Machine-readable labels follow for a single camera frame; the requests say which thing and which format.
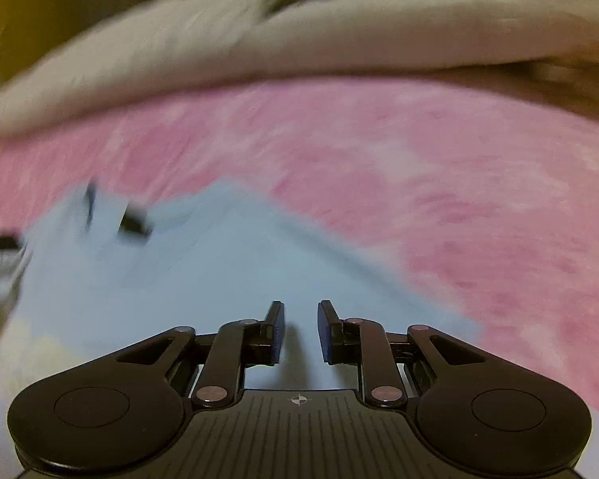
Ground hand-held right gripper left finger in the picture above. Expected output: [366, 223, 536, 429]
[115, 301, 286, 410]

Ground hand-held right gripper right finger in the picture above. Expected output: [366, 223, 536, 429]
[317, 299, 485, 408]

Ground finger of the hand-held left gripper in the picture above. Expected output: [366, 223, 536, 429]
[0, 234, 25, 261]

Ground light blue sweater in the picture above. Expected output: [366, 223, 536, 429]
[10, 177, 486, 395]

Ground pink floral blanket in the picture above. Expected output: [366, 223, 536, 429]
[0, 77, 599, 425]

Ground white ribbed quilt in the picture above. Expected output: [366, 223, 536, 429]
[0, 0, 599, 135]

